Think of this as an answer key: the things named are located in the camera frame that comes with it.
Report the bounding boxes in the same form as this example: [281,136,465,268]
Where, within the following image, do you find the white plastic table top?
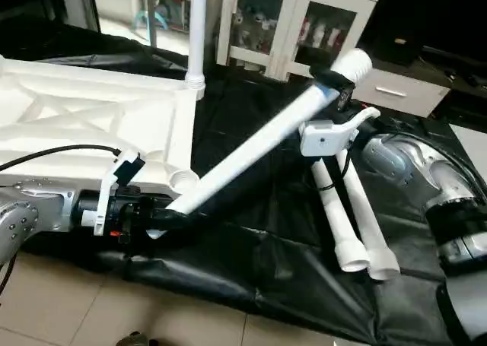
[0,56,207,204]

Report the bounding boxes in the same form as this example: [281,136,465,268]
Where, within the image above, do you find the white plastic table leg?
[147,48,374,242]
[310,154,371,274]
[339,154,402,281]
[186,0,209,100]

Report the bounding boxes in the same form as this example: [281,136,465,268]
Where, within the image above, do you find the white drawer unit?
[352,65,451,120]

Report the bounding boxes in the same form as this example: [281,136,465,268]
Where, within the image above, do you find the white glass-door cabinet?
[217,0,380,85]

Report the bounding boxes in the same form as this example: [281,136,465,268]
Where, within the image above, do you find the black box yellow label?
[374,0,438,65]

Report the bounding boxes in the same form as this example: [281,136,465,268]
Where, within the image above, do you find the black mat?
[0,23,487,346]

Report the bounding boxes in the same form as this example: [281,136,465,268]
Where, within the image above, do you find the white flat panel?
[450,122,487,166]

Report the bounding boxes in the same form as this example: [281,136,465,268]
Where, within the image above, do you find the light blue metal frame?
[133,0,173,32]

